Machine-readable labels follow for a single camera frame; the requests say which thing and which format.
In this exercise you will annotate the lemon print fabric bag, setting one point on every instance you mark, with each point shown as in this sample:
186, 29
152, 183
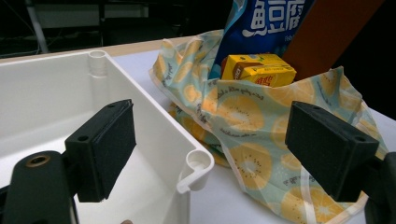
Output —
249, 124

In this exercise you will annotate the beige desk with white leg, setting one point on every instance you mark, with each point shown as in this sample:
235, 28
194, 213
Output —
37, 28

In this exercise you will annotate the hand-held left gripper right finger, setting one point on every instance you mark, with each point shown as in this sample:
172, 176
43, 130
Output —
327, 152

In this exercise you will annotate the blue snack pouch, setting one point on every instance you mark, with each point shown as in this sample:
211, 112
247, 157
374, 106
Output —
264, 37

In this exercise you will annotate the yellow drink carton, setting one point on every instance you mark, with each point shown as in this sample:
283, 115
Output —
264, 67

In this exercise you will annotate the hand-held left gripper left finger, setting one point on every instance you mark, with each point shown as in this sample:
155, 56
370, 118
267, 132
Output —
102, 149

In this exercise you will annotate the white plastic bin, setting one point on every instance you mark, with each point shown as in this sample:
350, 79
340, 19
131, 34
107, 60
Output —
37, 87

